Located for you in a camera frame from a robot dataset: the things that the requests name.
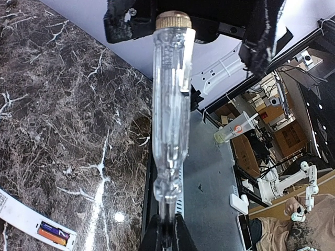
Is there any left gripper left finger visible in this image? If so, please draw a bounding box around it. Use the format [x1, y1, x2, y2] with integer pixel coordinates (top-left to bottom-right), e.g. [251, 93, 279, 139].
[103, 0, 157, 44]

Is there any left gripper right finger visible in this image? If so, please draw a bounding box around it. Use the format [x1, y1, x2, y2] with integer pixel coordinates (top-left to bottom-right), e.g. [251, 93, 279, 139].
[239, 0, 286, 77]

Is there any clear handle screwdriver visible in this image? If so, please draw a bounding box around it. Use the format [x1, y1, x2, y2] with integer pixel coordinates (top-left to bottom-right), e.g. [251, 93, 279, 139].
[152, 10, 196, 226]

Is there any long white remote control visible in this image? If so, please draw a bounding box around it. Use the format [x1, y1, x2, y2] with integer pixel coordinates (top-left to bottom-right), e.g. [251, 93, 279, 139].
[1, 190, 77, 250]

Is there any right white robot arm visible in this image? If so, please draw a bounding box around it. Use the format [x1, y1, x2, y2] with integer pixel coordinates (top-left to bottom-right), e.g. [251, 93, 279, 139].
[191, 42, 247, 95]

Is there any clear plastic cup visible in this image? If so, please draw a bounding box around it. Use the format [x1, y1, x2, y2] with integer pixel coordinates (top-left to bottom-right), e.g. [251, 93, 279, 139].
[214, 111, 259, 144]

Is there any person in beige shirt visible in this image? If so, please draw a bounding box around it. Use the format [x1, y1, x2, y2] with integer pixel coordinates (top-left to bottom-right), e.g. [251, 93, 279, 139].
[249, 194, 334, 250]

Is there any purple battery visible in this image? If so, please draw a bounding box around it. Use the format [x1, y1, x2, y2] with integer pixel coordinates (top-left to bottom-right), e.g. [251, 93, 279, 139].
[40, 222, 70, 240]

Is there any orange battery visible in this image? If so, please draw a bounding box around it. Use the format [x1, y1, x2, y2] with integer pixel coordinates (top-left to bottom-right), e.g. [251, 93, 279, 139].
[38, 229, 66, 246]

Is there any white slotted cable duct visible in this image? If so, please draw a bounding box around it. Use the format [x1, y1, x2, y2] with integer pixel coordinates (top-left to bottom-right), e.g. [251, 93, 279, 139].
[175, 166, 185, 217]

